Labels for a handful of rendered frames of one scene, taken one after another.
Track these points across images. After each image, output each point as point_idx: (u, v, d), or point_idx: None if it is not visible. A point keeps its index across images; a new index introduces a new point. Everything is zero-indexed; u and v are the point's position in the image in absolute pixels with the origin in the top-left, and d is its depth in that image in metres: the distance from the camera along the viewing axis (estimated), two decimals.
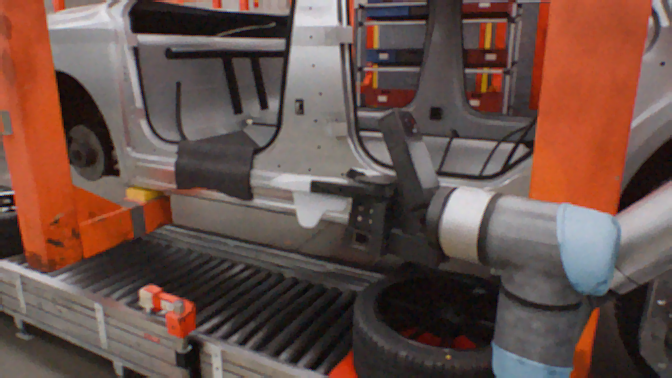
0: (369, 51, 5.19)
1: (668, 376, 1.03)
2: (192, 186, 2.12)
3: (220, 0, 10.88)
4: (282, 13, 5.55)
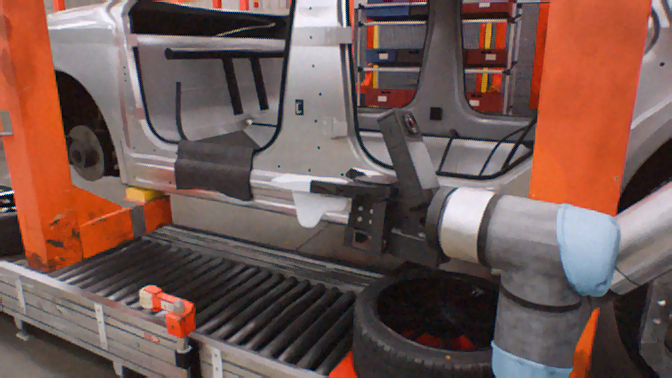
0: (369, 51, 5.19)
1: (668, 376, 1.03)
2: (192, 186, 2.12)
3: (220, 0, 10.88)
4: (282, 13, 5.55)
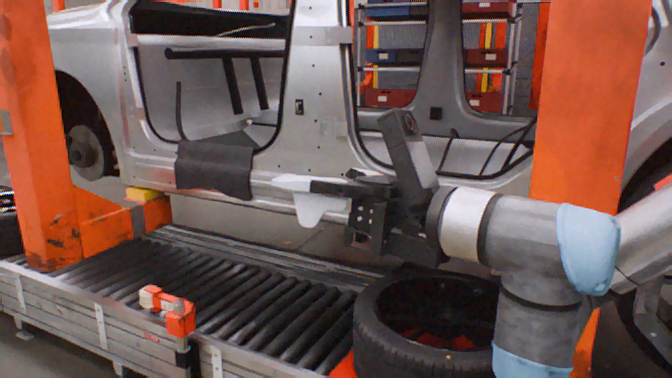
0: (369, 51, 5.19)
1: (660, 343, 1.14)
2: (192, 186, 2.12)
3: (220, 0, 10.88)
4: (282, 13, 5.55)
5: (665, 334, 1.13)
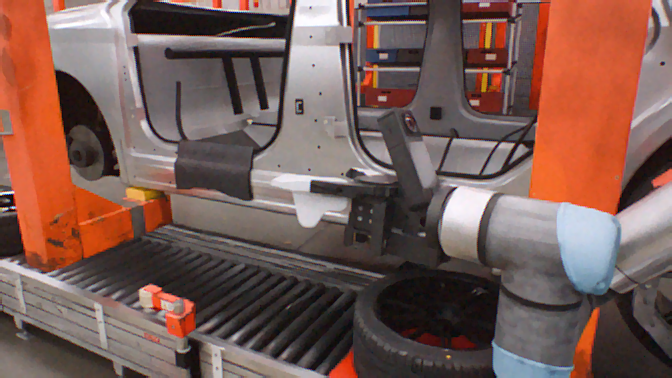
0: (369, 51, 5.19)
1: (658, 335, 1.17)
2: (192, 186, 2.12)
3: (220, 0, 10.88)
4: (282, 13, 5.55)
5: (663, 326, 1.17)
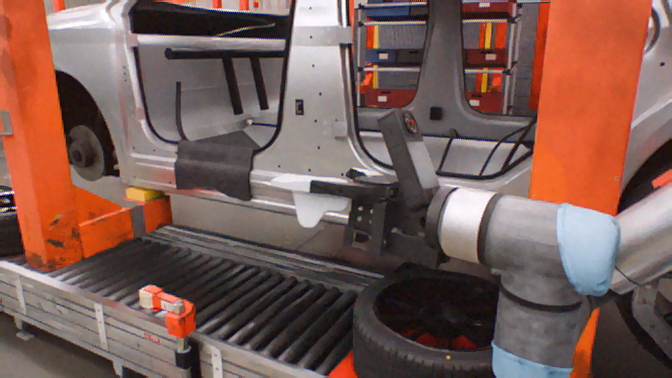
0: (369, 51, 5.19)
1: (658, 335, 1.17)
2: (192, 186, 2.12)
3: (220, 0, 10.88)
4: (282, 13, 5.55)
5: (663, 326, 1.17)
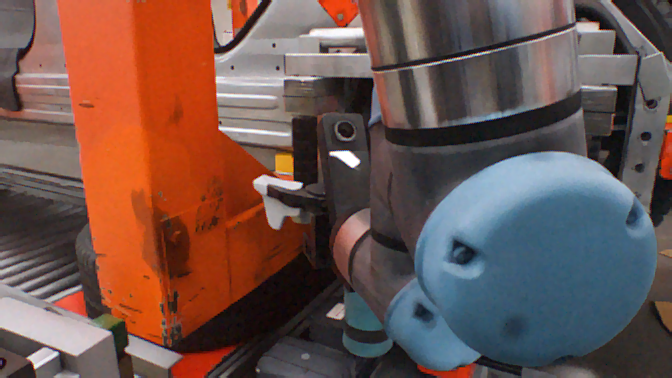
0: None
1: None
2: None
3: None
4: None
5: None
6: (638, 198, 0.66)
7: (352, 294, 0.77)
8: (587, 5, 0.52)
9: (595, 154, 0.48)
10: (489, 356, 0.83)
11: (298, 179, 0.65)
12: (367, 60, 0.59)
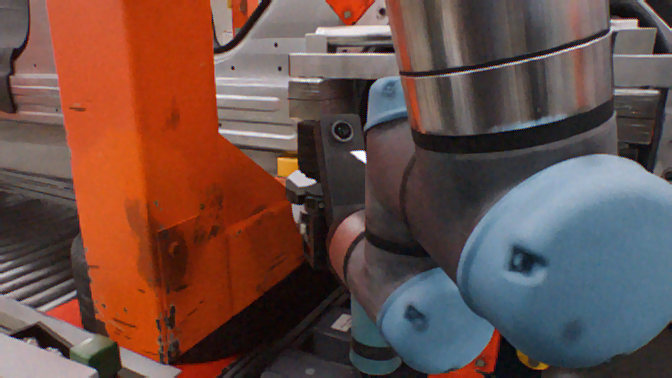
0: None
1: None
2: None
3: None
4: None
5: None
6: None
7: (360, 308, 0.73)
8: (621, 0, 0.47)
9: None
10: (504, 372, 0.79)
11: None
12: (379, 60, 0.55)
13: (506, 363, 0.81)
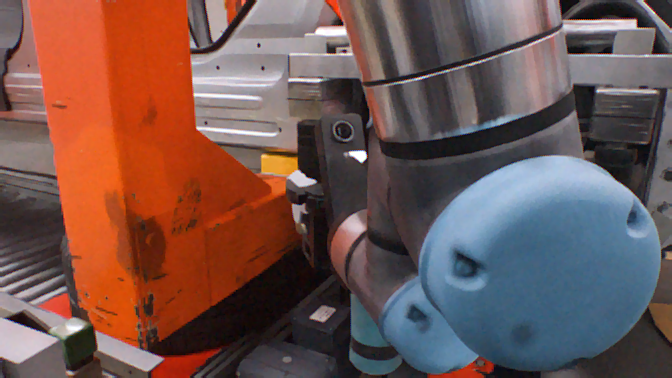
0: None
1: None
2: None
3: None
4: None
5: None
6: (667, 208, 0.62)
7: (360, 308, 0.73)
8: (620, 0, 0.47)
9: (632, 164, 0.43)
10: (504, 372, 0.79)
11: None
12: None
13: None
